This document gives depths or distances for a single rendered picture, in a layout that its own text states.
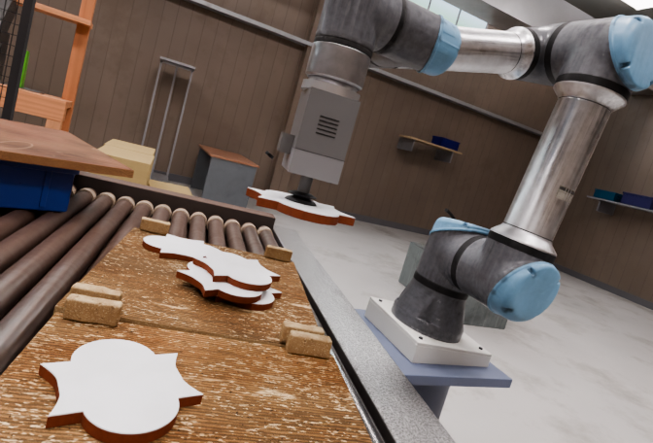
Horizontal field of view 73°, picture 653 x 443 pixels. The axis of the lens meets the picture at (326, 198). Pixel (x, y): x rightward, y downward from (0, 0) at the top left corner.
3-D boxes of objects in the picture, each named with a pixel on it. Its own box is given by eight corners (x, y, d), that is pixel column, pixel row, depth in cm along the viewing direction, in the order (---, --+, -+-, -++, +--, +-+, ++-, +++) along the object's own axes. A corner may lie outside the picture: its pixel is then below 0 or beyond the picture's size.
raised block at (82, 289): (120, 309, 57) (124, 289, 56) (116, 315, 55) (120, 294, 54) (70, 300, 55) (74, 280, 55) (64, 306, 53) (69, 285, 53)
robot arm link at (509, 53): (543, 28, 92) (332, 6, 72) (593, 23, 83) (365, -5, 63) (534, 85, 95) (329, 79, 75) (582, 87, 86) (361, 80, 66)
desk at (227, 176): (229, 195, 730) (240, 154, 722) (247, 215, 613) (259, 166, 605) (188, 187, 702) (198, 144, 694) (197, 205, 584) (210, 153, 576)
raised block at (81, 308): (120, 322, 54) (124, 300, 53) (116, 328, 52) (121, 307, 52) (65, 313, 52) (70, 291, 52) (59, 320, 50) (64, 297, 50)
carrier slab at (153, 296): (292, 268, 101) (293, 261, 101) (325, 362, 61) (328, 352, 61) (132, 233, 93) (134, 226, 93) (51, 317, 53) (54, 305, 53)
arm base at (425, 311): (427, 310, 103) (442, 271, 102) (474, 346, 90) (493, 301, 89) (377, 302, 95) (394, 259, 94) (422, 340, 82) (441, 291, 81)
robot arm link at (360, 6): (414, -29, 53) (355, -62, 49) (388, 62, 54) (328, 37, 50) (379, -16, 60) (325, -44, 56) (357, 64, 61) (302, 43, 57)
